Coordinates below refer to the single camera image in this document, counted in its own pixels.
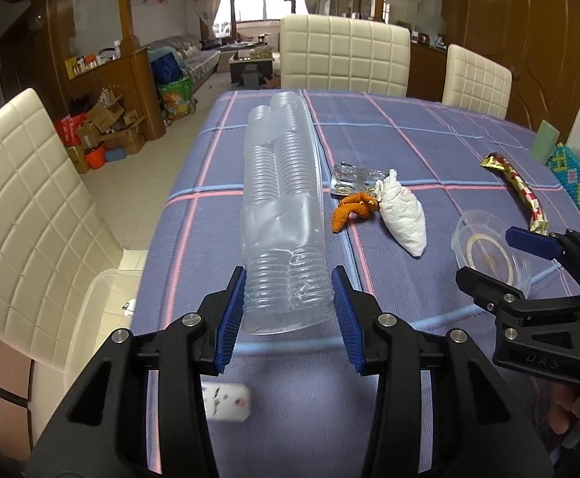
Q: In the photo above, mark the cardboard box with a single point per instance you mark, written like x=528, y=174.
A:
x=106, y=114
x=125, y=139
x=86, y=137

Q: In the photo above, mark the blue bag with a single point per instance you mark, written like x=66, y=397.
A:
x=165, y=69

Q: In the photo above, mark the clear blister pack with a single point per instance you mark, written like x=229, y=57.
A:
x=349, y=177

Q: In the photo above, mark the blue plaid tablecloth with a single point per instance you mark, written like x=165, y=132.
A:
x=295, y=433

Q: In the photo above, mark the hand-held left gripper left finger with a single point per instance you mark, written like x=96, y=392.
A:
x=230, y=323

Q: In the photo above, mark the grey sofa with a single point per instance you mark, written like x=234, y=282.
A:
x=195, y=59

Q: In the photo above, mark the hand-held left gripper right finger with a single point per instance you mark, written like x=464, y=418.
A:
x=347, y=318

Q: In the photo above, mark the window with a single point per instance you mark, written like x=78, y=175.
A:
x=262, y=2

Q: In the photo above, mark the gold red checkered wrapper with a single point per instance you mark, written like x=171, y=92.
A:
x=524, y=194

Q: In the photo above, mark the clear round plastic bowl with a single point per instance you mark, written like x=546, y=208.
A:
x=489, y=259

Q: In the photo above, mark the colourful shopping bag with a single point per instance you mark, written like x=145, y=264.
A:
x=176, y=99

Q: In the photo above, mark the small blue box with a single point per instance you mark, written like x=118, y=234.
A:
x=115, y=154

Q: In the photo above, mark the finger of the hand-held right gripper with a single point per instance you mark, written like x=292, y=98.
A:
x=531, y=239
x=484, y=289

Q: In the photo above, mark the wooden partition cabinet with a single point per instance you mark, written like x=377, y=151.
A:
x=130, y=79

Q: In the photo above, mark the cream quilted dining chair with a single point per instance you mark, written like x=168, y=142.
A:
x=345, y=55
x=476, y=82
x=31, y=199

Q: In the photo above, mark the orange bucket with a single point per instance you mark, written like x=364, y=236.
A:
x=95, y=157

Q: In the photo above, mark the white tied plastic bag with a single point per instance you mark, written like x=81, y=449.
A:
x=402, y=214

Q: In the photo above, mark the red bag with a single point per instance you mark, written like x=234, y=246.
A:
x=68, y=129

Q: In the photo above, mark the dark coffee table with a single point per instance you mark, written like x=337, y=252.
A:
x=250, y=59

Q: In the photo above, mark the clear plastic cup sleeve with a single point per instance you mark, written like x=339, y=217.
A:
x=280, y=209

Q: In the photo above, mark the wooden double door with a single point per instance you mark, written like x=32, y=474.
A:
x=519, y=45

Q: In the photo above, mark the wooden sideboard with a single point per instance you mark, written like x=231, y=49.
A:
x=427, y=69

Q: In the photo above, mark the green cup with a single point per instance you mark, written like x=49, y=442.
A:
x=544, y=142

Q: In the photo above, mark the person's right hand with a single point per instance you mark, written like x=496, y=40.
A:
x=561, y=408

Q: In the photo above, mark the orange peel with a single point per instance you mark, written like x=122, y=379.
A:
x=357, y=206

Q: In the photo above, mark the beaded tissue box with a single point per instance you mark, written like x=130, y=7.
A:
x=574, y=179

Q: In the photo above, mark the clear plastic bin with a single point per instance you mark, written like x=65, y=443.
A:
x=101, y=298

